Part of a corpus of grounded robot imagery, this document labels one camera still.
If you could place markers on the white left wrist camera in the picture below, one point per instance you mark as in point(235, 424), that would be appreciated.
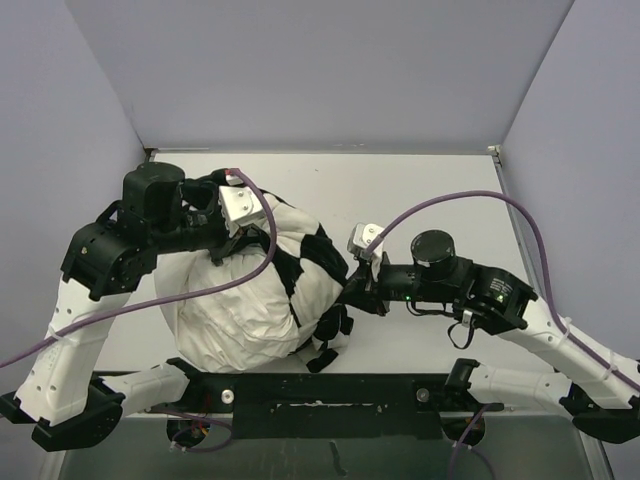
point(239, 205)

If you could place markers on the aluminium frame rail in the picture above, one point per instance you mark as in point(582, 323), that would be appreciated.
point(593, 448)

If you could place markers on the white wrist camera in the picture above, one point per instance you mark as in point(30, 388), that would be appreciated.
point(239, 205)
point(366, 244)

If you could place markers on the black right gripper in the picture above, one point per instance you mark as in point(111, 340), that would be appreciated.
point(366, 289)

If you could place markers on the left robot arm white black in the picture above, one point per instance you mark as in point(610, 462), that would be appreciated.
point(68, 404)

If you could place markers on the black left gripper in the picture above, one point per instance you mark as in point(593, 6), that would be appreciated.
point(244, 235)

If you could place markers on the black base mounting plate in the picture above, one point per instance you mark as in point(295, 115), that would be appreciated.
point(327, 406)

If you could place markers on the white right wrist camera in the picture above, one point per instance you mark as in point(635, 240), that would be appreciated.
point(366, 244)

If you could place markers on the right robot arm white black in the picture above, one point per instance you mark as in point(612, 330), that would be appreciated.
point(592, 386)

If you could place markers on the white pillow insert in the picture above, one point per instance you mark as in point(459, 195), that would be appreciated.
point(240, 310)

